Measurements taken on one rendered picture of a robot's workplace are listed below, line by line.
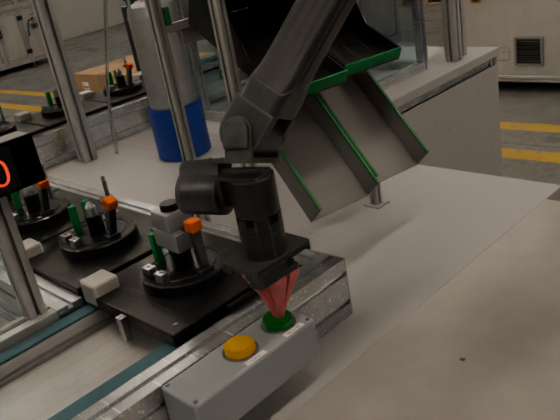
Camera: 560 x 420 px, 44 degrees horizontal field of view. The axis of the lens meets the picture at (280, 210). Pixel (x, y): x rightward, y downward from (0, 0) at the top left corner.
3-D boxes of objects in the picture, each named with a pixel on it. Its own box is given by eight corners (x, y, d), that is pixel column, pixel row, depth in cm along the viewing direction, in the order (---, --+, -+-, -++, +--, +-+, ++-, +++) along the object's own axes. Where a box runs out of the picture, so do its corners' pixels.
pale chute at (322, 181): (369, 195, 120) (380, 182, 116) (310, 222, 113) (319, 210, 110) (284, 73, 127) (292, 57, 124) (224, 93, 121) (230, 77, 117)
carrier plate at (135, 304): (296, 269, 108) (293, 257, 107) (176, 348, 93) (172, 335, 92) (199, 238, 124) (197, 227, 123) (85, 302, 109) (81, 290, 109)
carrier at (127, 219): (194, 237, 125) (178, 173, 120) (80, 300, 111) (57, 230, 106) (122, 214, 142) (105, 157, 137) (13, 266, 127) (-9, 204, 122)
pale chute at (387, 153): (418, 164, 129) (429, 152, 125) (366, 188, 123) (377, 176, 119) (336, 52, 137) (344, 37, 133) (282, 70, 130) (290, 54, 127)
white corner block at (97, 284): (124, 296, 109) (117, 273, 108) (100, 310, 106) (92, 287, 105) (108, 288, 112) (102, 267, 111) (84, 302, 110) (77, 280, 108)
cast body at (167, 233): (202, 242, 104) (192, 200, 102) (179, 255, 102) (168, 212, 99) (172, 231, 111) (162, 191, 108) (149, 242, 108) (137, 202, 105)
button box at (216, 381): (321, 355, 95) (314, 317, 92) (206, 447, 82) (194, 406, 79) (285, 339, 99) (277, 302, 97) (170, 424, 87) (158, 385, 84)
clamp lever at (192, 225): (212, 263, 103) (201, 217, 100) (202, 269, 102) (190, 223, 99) (197, 259, 105) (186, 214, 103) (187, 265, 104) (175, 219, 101)
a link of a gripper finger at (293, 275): (235, 327, 91) (221, 265, 88) (273, 302, 96) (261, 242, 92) (271, 342, 87) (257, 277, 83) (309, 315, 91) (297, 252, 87)
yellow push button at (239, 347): (263, 352, 88) (260, 339, 88) (241, 369, 86) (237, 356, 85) (242, 342, 91) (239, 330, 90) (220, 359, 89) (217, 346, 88)
